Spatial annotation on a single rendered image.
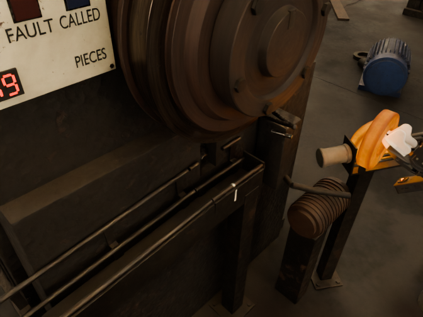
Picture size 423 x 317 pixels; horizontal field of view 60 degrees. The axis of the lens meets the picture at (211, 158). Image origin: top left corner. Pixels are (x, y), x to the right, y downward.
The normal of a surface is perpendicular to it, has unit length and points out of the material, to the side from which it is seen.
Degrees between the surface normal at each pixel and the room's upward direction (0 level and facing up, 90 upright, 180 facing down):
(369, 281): 0
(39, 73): 90
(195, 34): 76
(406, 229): 0
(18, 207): 0
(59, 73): 90
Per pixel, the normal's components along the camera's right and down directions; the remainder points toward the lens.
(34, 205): 0.02, -0.77
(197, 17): -0.26, 0.29
